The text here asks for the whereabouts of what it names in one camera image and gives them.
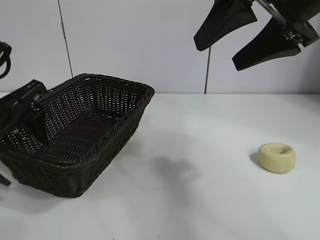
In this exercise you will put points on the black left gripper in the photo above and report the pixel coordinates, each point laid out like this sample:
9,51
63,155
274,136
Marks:
17,107

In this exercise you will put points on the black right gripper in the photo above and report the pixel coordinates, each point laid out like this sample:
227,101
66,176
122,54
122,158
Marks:
300,17

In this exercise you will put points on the dark brown wicker basket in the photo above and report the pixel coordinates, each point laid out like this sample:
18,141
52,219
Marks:
82,140

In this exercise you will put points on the pale yellow egg yolk pastry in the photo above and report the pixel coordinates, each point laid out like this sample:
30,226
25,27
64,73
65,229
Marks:
275,160

